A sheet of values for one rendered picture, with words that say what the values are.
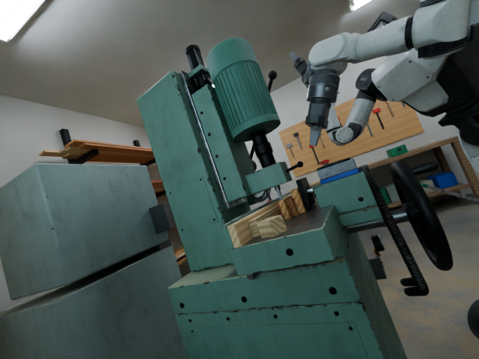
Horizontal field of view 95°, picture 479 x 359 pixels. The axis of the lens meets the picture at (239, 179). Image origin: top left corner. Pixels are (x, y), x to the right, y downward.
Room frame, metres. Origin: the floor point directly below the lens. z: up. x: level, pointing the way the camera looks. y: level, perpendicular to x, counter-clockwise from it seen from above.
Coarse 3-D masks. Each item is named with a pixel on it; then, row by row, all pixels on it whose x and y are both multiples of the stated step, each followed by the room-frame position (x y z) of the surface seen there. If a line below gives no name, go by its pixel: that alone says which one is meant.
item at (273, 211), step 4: (272, 208) 0.66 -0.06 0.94; (276, 208) 0.66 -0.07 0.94; (264, 212) 0.61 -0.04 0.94; (268, 212) 0.60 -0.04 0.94; (272, 212) 0.63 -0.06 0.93; (276, 212) 0.65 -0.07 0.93; (260, 216) 0.56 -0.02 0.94; (264, 216) 0.58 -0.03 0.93; (268, 216) 0.60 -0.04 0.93; (272, 216) 0.62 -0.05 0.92; (252, 220) 0.53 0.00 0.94; (256, 220) 0.53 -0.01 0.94; (260, 220) 0.55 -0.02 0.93; (252, 224) 0.53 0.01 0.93; (256, 224) 0.52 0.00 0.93; (252, 228) 0.53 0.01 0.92; (256, 228) 0.53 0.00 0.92; (252, 232) 0.53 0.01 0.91; (256, 232) 0.53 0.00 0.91; (256, 236) 0.53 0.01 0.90
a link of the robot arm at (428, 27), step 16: (448, 0) 0.41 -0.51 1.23; (464, 0) 0.41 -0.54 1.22; (416, 16) 0.45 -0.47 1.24; (432, 16) 0.43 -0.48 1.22; (448, 16) 0.43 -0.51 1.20; (464, 16) 0.43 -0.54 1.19; (368, 32) 0.54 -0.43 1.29; (384, 32) 0.49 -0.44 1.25; (400, 32) 0.47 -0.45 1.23; (416, 32) 0.46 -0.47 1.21; (432, 32) 0.45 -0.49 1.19; (448, 32) 0.44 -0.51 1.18; (464, 32) 0.44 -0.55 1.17; (368, 48) 0.53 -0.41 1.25; (384, 48) 0.51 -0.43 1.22; (400, 48) 0.49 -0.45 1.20; (416, 48) 0.49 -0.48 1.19; (432, 48) 0.47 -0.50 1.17; (448, 48) 0.46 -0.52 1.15
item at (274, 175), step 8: (264, 168) 0.73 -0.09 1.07; (272, 168) 0.72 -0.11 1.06; (280, 168) 0.71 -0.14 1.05; (248, 176) 0.76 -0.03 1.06; (256, 176) 0.75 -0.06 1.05; (264, 176) 0.73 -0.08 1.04; (272, 176) 0.72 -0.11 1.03; (280, 176) 0.71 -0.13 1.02; (288, 176) 0.73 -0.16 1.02; (248, 184) 0.77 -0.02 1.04; (256, 184) 0.75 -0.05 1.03; (264, 184) 0.74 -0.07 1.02; (272, 184) 0.73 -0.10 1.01; (256, 192) 0.76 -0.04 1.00
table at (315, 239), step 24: (312, 216) 0.54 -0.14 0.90; (336, 216) 0.57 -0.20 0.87; (360, 216) 0.56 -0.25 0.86; (264, 240) 0.46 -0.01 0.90; (288, 240) 0.43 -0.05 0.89; (312, 240) 0.41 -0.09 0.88; (336, 240) 0.47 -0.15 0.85; (240, 264) 0.49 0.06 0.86; (264, 264) 0.46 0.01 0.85; (288, 264) 0.44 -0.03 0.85
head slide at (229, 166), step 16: (192, 96) 0.77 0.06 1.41; (208, 96) 0.74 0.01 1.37; (208, 112) 0.75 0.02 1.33; (208, 128) 0.76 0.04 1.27; (224, 128) 0.74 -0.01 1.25; (208, 144) 0.77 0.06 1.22; (224, 144) 0.74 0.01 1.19; (240, 144) 0.82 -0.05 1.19; (224, 160) 0.75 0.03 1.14; (240, 160) 0.77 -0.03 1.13; (224, 176) 0.76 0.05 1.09; (240, 176) 0.74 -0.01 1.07; (240, 192) 0.74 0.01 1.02
